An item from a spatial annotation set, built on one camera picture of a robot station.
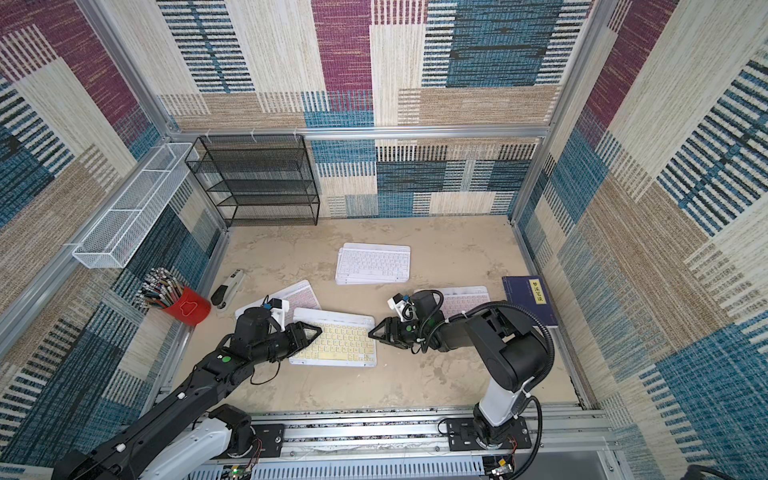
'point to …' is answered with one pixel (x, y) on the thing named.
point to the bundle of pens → (160, 289)
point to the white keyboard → (359, 264)
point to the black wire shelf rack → (257, 178)
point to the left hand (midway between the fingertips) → (319, 333)
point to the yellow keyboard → (343, 341)
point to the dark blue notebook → (529, 291)
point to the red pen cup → (190, 308)
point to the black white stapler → (223, 294)
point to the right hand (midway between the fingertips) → (380, 341)
